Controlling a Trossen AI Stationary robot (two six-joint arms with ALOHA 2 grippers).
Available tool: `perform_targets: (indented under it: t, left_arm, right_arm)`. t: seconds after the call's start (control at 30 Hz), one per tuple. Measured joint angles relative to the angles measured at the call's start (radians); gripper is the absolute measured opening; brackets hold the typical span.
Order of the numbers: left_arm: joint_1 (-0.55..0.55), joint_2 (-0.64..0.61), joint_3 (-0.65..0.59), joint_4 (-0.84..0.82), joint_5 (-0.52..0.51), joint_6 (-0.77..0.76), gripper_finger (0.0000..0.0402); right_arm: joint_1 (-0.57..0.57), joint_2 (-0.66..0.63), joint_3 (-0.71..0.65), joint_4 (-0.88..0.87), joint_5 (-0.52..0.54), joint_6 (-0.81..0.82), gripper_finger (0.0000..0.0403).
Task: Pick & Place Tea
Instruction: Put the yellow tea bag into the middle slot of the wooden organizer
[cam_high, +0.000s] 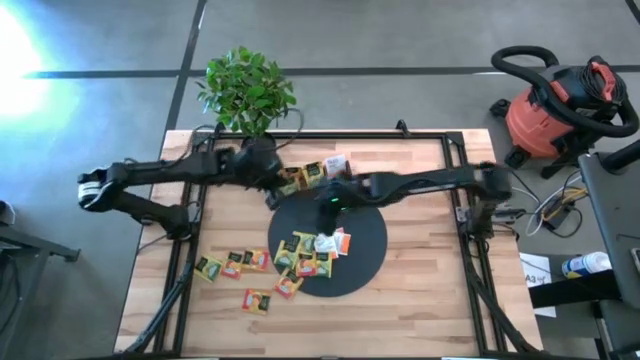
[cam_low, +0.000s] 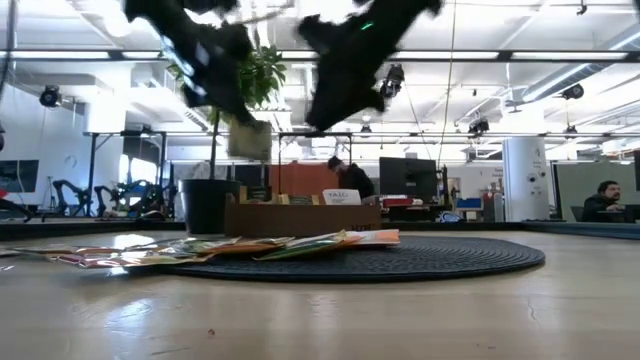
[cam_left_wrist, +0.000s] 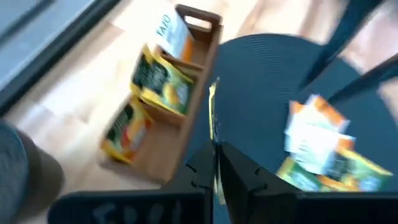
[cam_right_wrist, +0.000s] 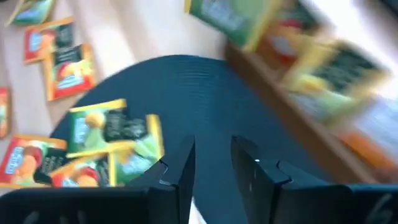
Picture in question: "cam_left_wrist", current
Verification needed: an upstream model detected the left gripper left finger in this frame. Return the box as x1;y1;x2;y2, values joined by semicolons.
161;139;216;224

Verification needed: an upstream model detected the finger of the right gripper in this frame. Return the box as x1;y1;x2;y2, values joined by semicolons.
328;57;398;103
298;0;385;90

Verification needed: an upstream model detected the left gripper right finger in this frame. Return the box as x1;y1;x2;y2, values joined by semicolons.
219;141;301;224

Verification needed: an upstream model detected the brown wooden tea organizer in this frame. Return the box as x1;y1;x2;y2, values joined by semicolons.
99;3;224;186

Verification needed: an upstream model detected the orange mango tea packet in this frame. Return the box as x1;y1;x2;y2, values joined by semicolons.
99;96;155;165
317;175;361;192

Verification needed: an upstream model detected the round dark woven placemat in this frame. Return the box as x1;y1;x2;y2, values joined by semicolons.
183;32;398;224

